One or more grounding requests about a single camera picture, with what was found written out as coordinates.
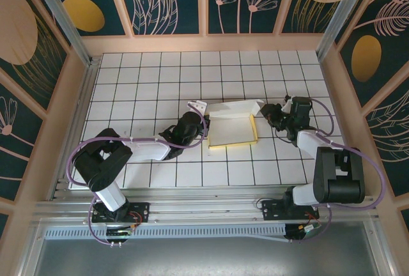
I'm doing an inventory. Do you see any grey slotted cable duct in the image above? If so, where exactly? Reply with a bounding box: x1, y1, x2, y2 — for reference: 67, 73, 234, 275
43, 222, 288, 243

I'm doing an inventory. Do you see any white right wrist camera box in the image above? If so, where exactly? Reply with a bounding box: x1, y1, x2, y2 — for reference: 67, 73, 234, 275
280, 95, 297, 114

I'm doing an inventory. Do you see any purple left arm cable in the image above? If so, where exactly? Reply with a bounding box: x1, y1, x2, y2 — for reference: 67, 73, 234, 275
65, 102, 207, 247

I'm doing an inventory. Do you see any aluminium corner post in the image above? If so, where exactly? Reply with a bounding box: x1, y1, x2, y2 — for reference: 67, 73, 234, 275
26, 0, 94, 66
316, 0, 375, 63

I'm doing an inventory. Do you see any yellow white paper box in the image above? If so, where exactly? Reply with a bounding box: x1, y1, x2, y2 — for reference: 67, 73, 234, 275
206, 98, 265, 151

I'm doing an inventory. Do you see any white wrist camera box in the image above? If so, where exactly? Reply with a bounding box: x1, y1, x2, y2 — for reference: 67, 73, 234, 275
280, 95, 297, 114
187, 99, 209, 116

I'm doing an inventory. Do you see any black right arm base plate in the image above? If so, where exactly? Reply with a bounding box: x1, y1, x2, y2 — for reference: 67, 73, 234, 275
261, 199, 320, 222

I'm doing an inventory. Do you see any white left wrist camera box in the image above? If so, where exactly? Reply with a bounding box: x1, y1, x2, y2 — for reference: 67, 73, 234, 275
187, 99, 209, 116

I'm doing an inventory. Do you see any aluminium side rail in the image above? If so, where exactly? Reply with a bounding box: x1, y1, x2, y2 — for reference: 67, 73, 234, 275
47, 55, 102, 202

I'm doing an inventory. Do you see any small circuit board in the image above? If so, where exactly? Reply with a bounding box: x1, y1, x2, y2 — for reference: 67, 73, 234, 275
285, 223, 322, 242
105, 226, 135, 239

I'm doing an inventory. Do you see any grey metal sheet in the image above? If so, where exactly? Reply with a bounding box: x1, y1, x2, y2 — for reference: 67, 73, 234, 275
31, 221, 392, 276

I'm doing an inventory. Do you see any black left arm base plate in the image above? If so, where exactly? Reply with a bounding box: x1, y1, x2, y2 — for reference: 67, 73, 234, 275
91, 202, 151, 225

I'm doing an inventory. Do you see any aluminium extrusion base frame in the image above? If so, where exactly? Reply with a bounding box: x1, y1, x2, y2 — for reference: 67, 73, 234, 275
31, 185, 380, 226

